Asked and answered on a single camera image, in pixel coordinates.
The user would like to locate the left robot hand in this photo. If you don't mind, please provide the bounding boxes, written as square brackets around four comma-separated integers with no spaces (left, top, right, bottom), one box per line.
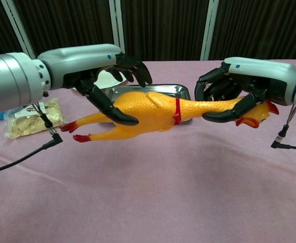
[37,44,153,127]

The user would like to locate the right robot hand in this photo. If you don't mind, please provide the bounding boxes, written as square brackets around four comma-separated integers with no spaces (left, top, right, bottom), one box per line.
[194,57,296,123]

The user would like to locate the yellow rubber chicken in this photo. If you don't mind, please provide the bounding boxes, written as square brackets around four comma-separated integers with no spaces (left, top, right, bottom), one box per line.
[59,91,280,143]

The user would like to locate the stainless steel tray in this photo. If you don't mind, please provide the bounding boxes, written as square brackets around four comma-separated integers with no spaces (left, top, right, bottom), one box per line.
[106,84,193,125]

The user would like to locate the white paper plate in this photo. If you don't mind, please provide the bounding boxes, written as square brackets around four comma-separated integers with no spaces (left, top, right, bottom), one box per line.
[94,69,127,90]

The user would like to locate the clear bag of snacks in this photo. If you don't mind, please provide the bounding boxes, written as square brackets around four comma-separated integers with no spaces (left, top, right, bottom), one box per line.
[3,98,68,139]

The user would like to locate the pink velvet tablecloth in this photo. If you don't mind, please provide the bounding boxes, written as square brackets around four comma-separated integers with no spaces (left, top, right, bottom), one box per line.
[0,59,296,243]

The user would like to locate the white partition post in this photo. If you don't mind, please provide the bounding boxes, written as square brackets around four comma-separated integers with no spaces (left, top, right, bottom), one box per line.
[109,0,126,55]
[1,0,38,60]
[200,0,220,61]

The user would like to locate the black right hand cable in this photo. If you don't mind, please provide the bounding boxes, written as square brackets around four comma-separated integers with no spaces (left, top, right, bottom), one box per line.
[270,105,296,151]

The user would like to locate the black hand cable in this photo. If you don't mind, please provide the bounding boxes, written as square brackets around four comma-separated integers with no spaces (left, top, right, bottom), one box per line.
[0,101,64,176]
[270,105,296,151]

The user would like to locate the black left hand cable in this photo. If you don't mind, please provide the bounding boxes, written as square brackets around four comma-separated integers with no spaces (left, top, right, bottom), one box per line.
[0,101,64,176]

